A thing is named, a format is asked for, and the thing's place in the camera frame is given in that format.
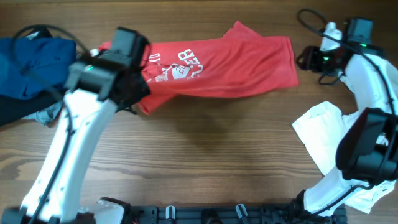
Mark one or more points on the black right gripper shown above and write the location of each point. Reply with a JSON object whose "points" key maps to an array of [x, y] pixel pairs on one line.
{"points": [[308, 59]]}

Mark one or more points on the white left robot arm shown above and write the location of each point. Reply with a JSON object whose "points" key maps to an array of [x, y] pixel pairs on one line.
{"points": [[55, 195]]}

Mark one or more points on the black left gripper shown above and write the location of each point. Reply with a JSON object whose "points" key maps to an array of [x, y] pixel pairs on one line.
{"points": [[135, 90]]}

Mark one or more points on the blue folded garment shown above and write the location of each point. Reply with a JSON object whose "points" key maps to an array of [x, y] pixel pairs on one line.
{"points": [[49, 58]]}

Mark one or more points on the red printed t-shirt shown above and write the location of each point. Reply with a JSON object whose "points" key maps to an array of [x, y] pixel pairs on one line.
{"points": [[239, 64]]}

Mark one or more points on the black folded garment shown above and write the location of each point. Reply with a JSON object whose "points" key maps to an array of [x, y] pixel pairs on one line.
{"points": [[13, 109]]}

